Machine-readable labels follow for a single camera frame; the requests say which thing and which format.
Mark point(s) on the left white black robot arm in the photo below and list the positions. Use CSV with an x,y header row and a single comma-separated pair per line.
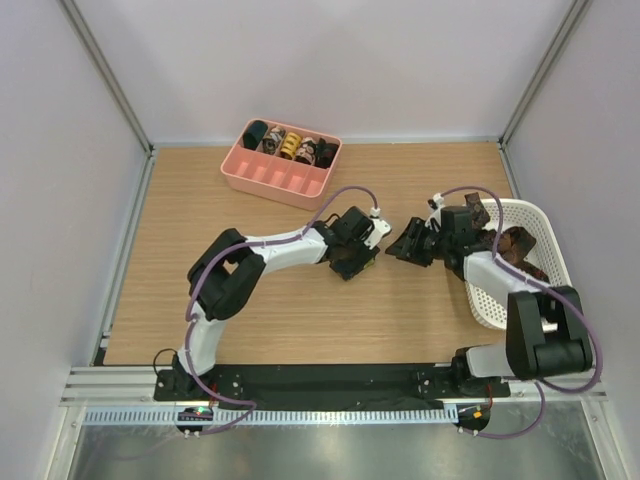
x,y
223,279

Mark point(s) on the brown patterned tie pile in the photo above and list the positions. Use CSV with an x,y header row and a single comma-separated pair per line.
x,y
515,245

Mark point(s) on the blue yellow floral tie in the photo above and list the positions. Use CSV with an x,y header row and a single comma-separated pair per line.
x,y
354,268

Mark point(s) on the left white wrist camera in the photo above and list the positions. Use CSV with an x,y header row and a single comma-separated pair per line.
x,y
380,229

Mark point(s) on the rolled brown patterned tie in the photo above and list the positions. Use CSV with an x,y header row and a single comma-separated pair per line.
x,y
272,140

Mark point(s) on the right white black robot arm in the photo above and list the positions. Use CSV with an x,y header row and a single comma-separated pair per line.
x,y
545,335

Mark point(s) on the white perforated plastic basket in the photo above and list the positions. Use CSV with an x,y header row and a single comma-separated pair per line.
x,y
535,215

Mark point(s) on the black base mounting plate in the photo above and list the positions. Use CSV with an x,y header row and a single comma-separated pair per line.
x,y
350,387

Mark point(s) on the rolled dark green tie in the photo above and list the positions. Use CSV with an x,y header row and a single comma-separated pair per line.
x,y
253,134

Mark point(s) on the rolled black patterned tie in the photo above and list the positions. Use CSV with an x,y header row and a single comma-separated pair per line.
x,y
325,154

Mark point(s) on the white slotted cable duct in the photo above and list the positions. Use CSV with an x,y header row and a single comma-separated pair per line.
x,y
197,416

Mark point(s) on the rolled yellow tie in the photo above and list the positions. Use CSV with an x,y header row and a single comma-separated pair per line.
x,y
290,145

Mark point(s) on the rolled tan floral tie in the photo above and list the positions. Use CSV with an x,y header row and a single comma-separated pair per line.
x,y
306,151

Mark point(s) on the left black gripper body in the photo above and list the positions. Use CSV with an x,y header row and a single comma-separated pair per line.
x,y
356,249

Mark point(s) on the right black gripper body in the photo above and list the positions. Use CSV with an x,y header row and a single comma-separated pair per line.
x,y
440,242

